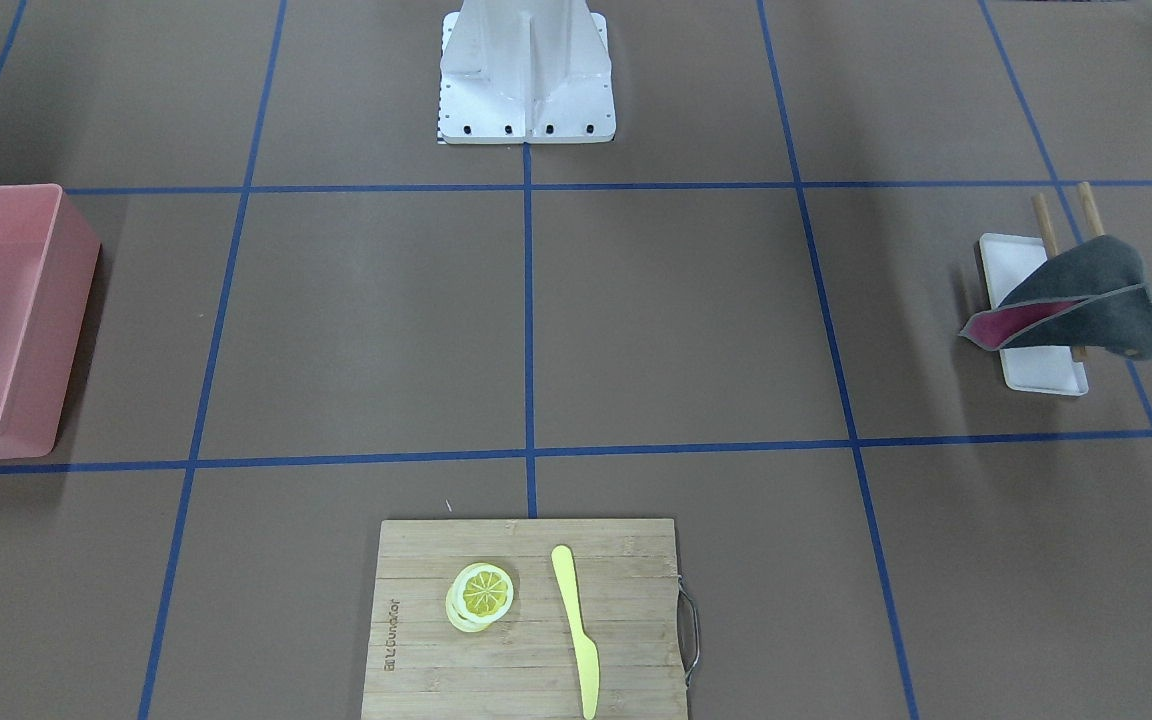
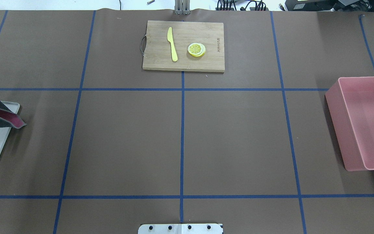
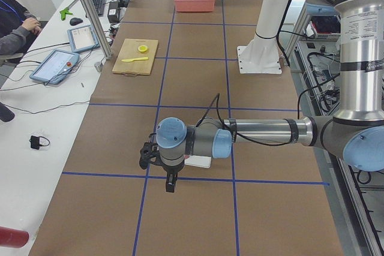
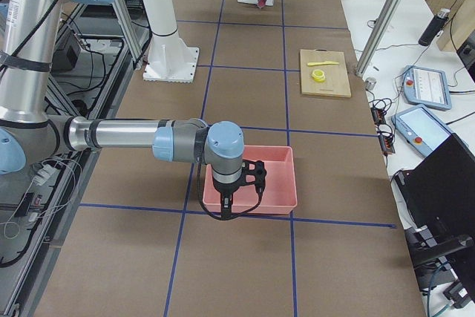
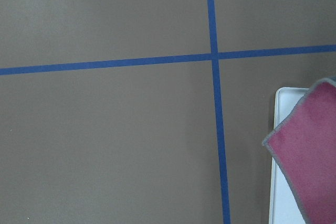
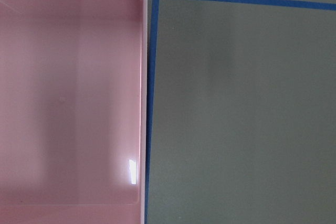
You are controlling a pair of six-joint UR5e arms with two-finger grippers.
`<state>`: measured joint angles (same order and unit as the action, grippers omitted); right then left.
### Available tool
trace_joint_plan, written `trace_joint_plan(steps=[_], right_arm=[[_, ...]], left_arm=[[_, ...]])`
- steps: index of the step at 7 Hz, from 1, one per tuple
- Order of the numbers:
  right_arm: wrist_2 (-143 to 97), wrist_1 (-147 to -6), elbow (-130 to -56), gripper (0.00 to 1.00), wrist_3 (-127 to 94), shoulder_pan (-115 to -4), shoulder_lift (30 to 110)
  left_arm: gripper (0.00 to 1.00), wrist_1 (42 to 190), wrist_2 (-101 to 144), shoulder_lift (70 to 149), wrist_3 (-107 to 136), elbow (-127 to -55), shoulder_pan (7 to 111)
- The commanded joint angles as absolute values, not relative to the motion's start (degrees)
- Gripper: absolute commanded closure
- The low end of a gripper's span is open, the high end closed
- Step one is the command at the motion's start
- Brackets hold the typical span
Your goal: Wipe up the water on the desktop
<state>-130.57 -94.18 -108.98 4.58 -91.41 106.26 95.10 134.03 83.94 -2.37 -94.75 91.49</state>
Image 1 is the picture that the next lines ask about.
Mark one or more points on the yellow plastic knife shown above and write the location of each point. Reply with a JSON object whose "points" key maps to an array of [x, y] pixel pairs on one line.
{"points": [[585, 651]]}

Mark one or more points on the white rectangular tray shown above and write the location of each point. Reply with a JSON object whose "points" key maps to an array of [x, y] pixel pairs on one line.
{"points": [[1007, 261]]}

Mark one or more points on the lemon slices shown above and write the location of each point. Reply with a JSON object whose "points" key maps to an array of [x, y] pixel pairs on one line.
{"points": [[479, 596]]}

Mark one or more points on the bamboo cutting board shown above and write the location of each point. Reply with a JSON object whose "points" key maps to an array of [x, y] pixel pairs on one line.
{"points": [[522, 667]]}

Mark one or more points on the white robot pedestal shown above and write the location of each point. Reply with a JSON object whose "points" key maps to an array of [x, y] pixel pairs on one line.
{"points": [[525, 72]]}

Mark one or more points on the grey and pink cloth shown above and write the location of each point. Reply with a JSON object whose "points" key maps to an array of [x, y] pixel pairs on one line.
{"points": [[1102, 299]]}

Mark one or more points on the pink plastic bin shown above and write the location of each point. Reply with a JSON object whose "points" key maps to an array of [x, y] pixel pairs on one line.
{"points": [[48, 254]]}

